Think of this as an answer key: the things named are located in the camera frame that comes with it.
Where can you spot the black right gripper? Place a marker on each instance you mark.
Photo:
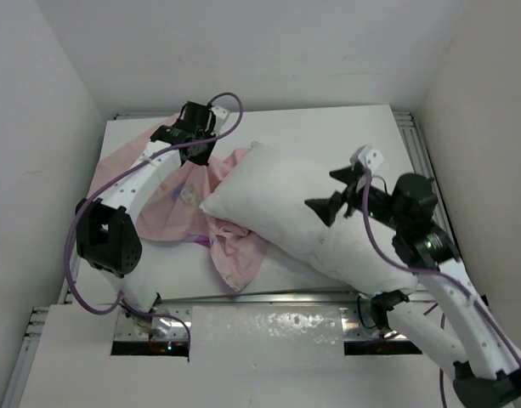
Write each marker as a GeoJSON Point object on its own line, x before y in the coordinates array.
{"type": "Point", "coordinates": [326, 206]}

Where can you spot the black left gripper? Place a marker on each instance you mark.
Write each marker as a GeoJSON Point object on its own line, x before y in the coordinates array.
{"type": "Point", "coordinates": [201, 159]}

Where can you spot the pink purple pillowcase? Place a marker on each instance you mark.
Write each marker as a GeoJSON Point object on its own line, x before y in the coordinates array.
{"type": "Point", "coordinates": [173, 214]}

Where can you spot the white pillow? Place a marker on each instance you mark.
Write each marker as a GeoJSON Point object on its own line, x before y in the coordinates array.
{"type": "Point", "coordinates": [266, 194]}

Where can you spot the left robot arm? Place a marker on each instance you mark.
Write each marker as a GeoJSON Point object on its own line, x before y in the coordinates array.
{"type": "Point", "coordinates": [106, 235]}

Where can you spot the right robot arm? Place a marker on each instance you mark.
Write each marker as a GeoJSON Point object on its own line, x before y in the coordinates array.
{"type": "Point", "coordinates": [483, 365]}

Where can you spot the white front cover board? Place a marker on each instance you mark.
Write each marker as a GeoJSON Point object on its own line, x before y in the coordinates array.
{"type": "Point", "coordinates": [240, 357]}

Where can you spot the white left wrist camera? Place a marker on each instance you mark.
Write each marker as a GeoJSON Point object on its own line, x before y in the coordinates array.
{"type": "Point", "coordinates": [219, 116]}

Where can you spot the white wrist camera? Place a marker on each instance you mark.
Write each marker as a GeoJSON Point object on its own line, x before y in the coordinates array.
{"type": "Point", "coordinates": [368, 157]}
{"type": "Point", "coordinates": [219, 116]}

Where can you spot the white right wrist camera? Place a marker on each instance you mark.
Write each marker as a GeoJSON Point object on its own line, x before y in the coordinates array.
{"type": "Point", "coordinates": [368, 157]}

